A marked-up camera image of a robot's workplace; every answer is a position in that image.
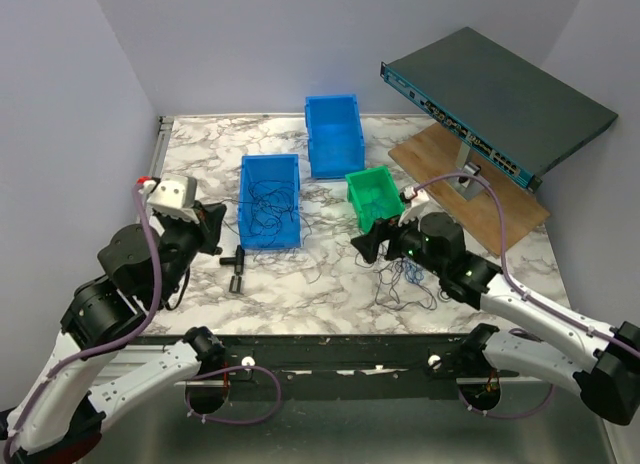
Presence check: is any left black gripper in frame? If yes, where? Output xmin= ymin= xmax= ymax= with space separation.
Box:
xmin=151 ymin=198 xmax=228 ymax=306

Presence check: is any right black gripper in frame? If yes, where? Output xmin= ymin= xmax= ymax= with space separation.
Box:
xmin=350 ymin=205 xmax=445 ymax=277

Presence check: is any blue wire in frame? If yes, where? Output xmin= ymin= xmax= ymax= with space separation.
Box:
xmin=362 ymin=186 xmax=396 ymax=220

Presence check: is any wire bundle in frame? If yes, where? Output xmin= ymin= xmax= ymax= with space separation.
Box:
xmin=352 ymin=243 xmax=451 ymax=313

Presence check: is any green bin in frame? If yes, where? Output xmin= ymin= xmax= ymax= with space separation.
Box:
xmin=345 ymin=166 xmax=404 ymax=233

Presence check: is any black wire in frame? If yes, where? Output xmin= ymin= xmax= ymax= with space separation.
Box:
xmin=222 ymin=176 xmax=316 ymax=265

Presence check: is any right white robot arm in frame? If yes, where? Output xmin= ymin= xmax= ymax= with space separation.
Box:
xmin=351 ymin=212 xmax=639 ymax=426

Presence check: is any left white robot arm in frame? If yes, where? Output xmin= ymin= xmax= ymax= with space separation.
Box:
xmin=2 ymin=203 xmax=226 ymax=463

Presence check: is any near blue bin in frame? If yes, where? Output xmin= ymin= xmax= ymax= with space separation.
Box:
xmin=237 ymin=154 xmax=301 ymax=251

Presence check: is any blue bin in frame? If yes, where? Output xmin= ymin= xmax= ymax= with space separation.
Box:
xmin=237 ymin=154 xmax=301 ymax=251
xmin=304 ymin=94 xmax=365 ymax=179

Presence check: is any black socket tool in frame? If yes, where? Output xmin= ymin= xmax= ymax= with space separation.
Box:
xmin=219 ymin=244 xmax=245 ymax=294

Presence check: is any wooden board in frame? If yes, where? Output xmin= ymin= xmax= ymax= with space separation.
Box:
xmin=389 ymin=124 xmax=550 ymax=255

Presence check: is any far blue bin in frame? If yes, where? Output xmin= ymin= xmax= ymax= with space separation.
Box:
xmin=304 ymin=94 xmax=365 ymax=179

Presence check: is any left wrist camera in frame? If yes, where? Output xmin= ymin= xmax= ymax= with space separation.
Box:
xmin=137 ymin=174 xmax=197 ymax=222

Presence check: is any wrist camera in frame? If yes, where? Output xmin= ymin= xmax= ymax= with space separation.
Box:
xmin=137 ymin=174 xmax=197 ymax=222
xmin=398 ymin=186 xmax=430 ymax=226

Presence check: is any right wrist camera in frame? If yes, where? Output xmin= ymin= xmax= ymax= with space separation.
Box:
xmin=398 ymin=186 xmax=430 ymax=226

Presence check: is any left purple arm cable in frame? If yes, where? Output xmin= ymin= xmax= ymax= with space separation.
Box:
xmin=7 ymin=181 xmax=284 ymax=448

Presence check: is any aluminium frame rail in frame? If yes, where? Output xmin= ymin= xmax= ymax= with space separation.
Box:
xmin=107 ymin=114 xmax=174 ymax=325

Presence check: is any metal stand bracket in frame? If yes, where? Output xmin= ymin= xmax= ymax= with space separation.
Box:
xmin=445 ymin=141 xmax=488 ymax=201

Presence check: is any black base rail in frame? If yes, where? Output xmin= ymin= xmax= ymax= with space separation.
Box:
xmin=129 ymin=328 xmax=521 ymax=403

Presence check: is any network switch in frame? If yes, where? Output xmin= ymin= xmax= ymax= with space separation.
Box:
xmin=380 ymin=27 xmax=618 ymax=193

